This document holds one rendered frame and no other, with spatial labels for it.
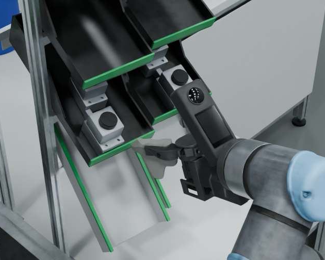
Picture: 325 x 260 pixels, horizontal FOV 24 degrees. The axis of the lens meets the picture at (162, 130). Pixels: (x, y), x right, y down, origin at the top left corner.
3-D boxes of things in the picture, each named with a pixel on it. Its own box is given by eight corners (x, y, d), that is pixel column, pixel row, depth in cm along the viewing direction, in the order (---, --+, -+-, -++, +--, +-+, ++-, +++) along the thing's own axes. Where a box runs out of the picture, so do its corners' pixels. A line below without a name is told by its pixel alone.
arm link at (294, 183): (291, 217, 83) (321, 146, 84) (230, 195, 92) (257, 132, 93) (335, 239, 87) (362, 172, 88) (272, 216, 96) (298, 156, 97)
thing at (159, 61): (164, 70, 140) (174, 49, 134) (145, 78, 138) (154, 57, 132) (141, 36, 142) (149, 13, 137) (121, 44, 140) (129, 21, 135)
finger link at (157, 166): (128, 181, 112) (178, 184, 107) (117, 146, 110) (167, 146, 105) (140, 172, 114) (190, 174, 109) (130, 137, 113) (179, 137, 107)
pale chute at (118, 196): (160, 221, 143) (170, 220, 139) (102, 253, 137) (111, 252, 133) (98, 87, 143) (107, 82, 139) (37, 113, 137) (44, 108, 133)
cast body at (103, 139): (121, 148, 128) (130, 129, 122) (99, 159, 126) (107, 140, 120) (96, 110, 131) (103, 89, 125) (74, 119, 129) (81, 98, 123)
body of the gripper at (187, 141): (179, 193, 108) (230, 213, 98) (164, 139, 105) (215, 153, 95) (220, 172, 111) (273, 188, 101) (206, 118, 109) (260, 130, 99)
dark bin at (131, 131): (152, 137, 131) (163, 116, 125) (88, 167, 125) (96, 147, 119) (71, 17, 140) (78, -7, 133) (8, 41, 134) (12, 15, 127)
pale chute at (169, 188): (211, 182, 152) (222, 179, 148) (159, 210, 146) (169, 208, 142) (153, 55, 151) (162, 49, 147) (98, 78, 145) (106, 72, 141)
